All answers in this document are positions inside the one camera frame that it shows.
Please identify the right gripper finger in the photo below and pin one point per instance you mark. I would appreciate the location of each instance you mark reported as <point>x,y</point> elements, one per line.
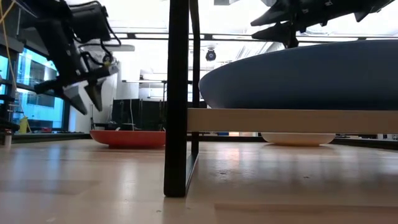
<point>280,34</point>
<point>276,15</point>

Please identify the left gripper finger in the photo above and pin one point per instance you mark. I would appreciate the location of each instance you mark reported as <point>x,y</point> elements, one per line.
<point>76,98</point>
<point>95,95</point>

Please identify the blue plate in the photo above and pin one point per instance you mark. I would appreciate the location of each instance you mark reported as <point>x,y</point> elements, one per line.
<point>311,77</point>

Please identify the orange plate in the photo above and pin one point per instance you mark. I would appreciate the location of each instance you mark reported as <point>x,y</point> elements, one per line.
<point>130,140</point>

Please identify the cream plate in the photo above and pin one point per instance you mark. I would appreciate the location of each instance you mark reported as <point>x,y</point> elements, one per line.
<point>298,139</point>

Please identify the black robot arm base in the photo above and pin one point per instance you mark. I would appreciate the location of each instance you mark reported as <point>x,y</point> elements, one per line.
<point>6,124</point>

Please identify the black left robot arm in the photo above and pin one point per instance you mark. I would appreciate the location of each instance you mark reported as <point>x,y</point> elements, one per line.
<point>31,18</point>

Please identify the light wooden shelf board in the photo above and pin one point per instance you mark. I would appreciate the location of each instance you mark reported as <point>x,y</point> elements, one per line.
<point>292,120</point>

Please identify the black framed window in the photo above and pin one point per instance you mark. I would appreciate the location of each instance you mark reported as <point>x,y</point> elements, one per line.
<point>66,115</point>

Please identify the thin black stand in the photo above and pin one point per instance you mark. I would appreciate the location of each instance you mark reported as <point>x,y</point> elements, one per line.
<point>92,118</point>

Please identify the yellow floor sign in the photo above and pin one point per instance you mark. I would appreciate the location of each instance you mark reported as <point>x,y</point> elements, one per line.
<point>23,125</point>

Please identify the small white cylinder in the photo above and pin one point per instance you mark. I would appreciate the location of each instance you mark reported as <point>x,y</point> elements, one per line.
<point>7,139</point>

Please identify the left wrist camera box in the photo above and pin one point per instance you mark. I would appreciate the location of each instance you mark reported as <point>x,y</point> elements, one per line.
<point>90,20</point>

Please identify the black partition wall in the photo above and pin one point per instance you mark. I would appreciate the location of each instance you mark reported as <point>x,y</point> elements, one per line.
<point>140,115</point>

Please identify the ceiling light rail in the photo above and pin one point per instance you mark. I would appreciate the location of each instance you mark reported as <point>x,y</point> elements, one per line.
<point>146,35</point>

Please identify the black metal shelf frame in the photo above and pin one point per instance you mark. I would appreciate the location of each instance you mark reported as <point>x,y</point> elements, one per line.
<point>177,93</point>

